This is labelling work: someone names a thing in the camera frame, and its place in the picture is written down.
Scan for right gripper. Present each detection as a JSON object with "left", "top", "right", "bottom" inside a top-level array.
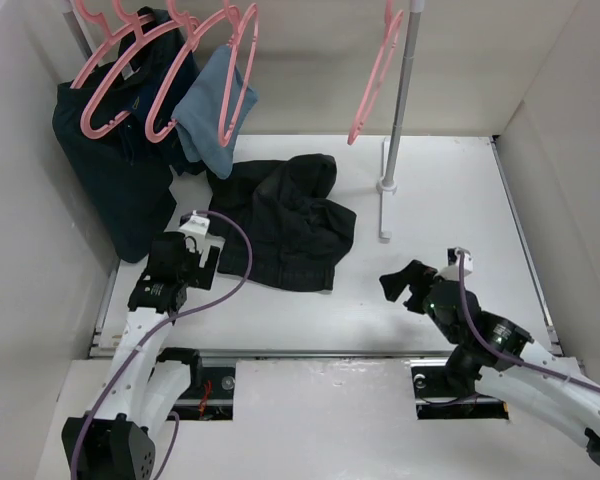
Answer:
[{"left": 378, "top": 259, "right": 459, "bottom": 344}]

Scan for black trousers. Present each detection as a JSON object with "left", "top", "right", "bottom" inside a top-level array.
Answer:
[{"left": 207, "top": 154, "right": 357, "bottom": 292}]

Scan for pink hanger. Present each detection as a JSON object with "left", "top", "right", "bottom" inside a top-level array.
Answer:
[
  {"left": 71, "top": 0, "right": 155, "bottom": 89},
  {"left": 81, "top": 0, "right": 181, "bottom": 140},
  {"left": 216, "top": 0, "right": 259, "bottom": 148},
  {"left": 347, "top": 0, "right": 404, "bottom": 146},
  {"left": 144, "top": 0, "right": 226, "bottom": 143}
]

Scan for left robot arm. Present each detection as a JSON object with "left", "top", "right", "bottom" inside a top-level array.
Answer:
[{"left": 61, "top": 231, "right": 220, "bottom": 479}]

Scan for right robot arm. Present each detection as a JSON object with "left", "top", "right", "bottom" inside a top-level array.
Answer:
[{"left": 379, "top": 254, "right": 600, "bottom": 467}]

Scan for light blue hanging trousers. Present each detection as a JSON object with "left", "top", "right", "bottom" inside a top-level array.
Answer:
[{"left": 172, "top": 45, "right": 259, "bottom": 180}]

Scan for dark navy hanging trousers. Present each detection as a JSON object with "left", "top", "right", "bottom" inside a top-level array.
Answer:
[{"left": 52, "top": 29, "right": 205, "bottom": 263}]

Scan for white rack base foot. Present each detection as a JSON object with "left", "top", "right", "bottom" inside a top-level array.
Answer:
[{"left": 376, "top": 137, "right": 397, "bottom": 242}]

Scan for right silver rack pole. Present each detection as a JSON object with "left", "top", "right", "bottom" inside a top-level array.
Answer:
[{"left": 377, "top": 0, "right": 426, "bottom": 193}]

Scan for silver rack pole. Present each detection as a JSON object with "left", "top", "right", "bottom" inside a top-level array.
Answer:
[
  {"left": 59, "top": 0, "right": 92, "bottom": 60},
  {"left": 377, "top": 0, "right": 426, "bottom": 193}
]

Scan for left silver rack pole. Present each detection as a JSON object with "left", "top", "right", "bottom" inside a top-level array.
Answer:
[{"left": 59, "top": 0, "right": 92, "bottom": 60}]

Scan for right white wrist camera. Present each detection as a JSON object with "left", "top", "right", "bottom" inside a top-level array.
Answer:
[{"left": 447, "top": 247, "right": 474, "bottom": 278}]

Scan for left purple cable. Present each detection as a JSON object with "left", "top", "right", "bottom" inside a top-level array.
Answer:
[{"left": 69, "top": 209, "right": 254, "bottom": 480}]

